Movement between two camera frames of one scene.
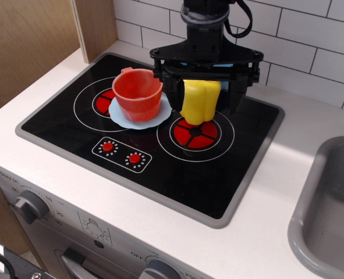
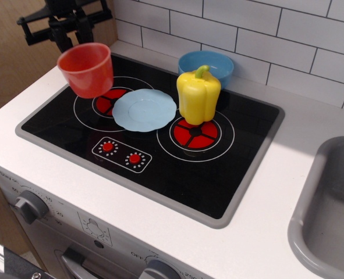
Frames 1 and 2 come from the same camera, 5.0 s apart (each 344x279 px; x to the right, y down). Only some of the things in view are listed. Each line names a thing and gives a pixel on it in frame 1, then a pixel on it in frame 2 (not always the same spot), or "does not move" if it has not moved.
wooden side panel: (25, 38) does not move
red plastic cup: (139, 93) -> (88, 68)
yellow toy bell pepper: (200, 100) does not move
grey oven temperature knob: (158, 269) does not move
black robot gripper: (206, 54) -> (90, 11)
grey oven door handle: (73, 260) does not move
